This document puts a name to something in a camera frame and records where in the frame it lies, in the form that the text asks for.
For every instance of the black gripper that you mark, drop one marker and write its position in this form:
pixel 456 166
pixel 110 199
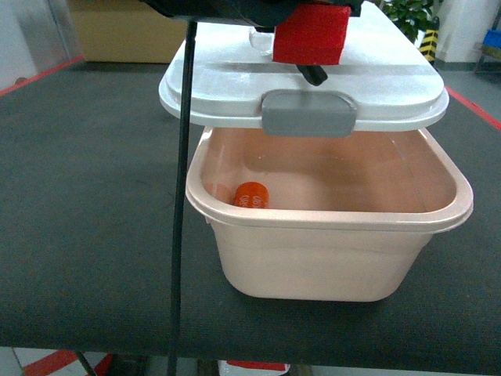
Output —
pixel 239 12

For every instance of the white box lid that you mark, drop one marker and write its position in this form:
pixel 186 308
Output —
pixel 381 84

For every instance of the pink plastic storage box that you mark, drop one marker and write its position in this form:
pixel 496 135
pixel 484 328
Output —
pixel 347 217

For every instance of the brown cardboard box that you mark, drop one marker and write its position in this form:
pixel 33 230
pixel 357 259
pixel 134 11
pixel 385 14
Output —
pixel 125 32

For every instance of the red block on gripper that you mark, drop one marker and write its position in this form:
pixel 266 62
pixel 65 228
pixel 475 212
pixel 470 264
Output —
pixel 313 35

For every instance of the green potted plant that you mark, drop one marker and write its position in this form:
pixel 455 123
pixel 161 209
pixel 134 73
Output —
pixel 411 16

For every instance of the steel shelf with blue bins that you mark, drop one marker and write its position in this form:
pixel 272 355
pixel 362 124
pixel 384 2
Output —
pixel 490 48

